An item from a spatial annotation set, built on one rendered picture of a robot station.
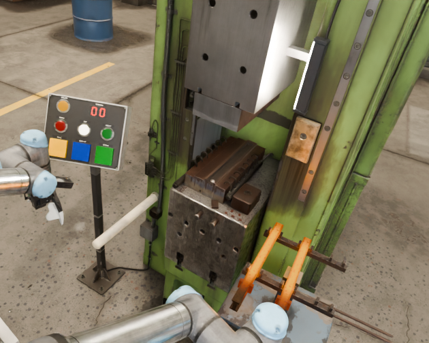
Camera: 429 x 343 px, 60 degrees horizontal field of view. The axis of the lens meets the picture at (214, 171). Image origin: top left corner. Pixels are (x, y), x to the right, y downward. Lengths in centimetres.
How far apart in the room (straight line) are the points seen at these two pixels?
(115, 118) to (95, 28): 443
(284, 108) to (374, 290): 151
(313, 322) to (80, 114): 126
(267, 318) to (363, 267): 216
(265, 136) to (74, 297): 143
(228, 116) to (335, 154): 42
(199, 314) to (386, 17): 99
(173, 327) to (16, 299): 178
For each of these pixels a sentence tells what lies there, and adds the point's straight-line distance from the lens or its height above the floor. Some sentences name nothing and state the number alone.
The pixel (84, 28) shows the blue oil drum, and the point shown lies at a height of 17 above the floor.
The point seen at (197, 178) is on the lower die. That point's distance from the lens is 161.
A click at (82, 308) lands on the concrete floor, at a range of 236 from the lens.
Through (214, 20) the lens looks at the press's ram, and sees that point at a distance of 132.
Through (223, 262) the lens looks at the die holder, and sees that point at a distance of 173.
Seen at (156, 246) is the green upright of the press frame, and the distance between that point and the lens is 230.
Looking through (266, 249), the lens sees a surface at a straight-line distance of 136.
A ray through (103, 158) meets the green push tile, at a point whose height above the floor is 100.
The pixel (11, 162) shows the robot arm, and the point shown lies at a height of 127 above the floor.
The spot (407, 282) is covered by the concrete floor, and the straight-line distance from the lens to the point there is 303.
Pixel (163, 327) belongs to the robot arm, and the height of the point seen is 132.
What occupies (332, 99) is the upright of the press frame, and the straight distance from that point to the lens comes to 138.
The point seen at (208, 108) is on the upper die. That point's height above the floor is 132.
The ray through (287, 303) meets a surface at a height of 100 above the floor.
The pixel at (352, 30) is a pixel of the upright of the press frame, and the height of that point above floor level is 168.
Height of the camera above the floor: 196
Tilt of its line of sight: 36 degrees down
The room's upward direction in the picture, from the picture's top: 10 degrees clockwise
